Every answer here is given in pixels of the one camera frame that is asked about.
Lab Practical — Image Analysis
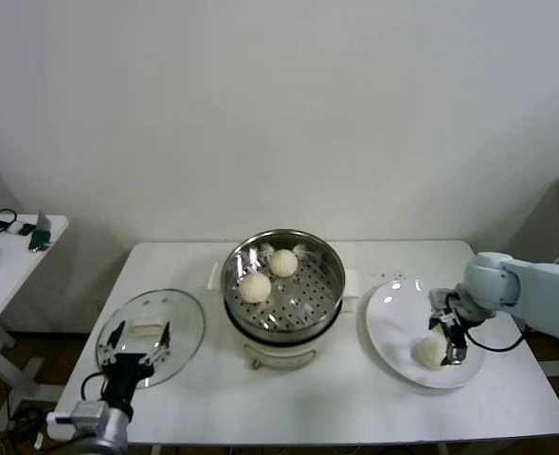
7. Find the white steamed baozi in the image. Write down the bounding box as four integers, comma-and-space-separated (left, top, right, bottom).
269, 248, 299, 278
238, 273, 273, 304
414, 337, 449, 370

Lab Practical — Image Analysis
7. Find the white electric cooker base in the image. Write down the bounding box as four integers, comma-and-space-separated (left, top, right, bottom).
223, 296, 346, 372

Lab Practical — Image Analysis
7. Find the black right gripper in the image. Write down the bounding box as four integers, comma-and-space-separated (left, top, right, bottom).
427, 291, 475, 367

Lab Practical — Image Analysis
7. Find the round glass lid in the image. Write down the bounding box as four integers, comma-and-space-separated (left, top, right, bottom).
94, 287, 207, 389

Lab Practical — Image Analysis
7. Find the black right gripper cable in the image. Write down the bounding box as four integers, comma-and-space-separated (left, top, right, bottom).
463, 326, 528, 353

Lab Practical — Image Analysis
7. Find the green handled tool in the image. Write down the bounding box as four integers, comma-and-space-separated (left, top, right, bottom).
27, 211, 54, 252

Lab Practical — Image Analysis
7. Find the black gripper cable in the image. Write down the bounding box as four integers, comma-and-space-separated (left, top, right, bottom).
463, 326, 528, 353
80, 372, 110, 402

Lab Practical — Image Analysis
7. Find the small white black gadget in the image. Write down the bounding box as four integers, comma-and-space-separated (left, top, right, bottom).
4, 220, 34, 237

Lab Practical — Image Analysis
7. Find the floor cable bundle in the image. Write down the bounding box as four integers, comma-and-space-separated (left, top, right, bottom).
0, 405, 48, 449

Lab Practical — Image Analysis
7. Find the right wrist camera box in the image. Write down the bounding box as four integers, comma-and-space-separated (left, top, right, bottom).
428, 288, 451, 312

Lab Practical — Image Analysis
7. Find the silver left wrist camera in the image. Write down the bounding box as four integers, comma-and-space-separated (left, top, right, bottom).
46, 400, 109, 428

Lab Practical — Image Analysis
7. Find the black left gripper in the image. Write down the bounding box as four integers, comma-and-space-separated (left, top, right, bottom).
99, 320, 172, 417

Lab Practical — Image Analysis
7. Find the perforated steel steamer basket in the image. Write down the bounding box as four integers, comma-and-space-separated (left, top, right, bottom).
207, 228, 360, 333

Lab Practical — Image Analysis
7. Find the white side table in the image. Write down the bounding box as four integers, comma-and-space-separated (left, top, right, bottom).
0, 212, 70, 413

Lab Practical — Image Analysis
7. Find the large white plate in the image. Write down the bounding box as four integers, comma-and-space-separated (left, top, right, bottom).
364, 279, 488, 391

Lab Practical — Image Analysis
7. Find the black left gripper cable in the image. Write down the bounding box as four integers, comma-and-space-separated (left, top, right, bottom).
80, 372, 110, 402

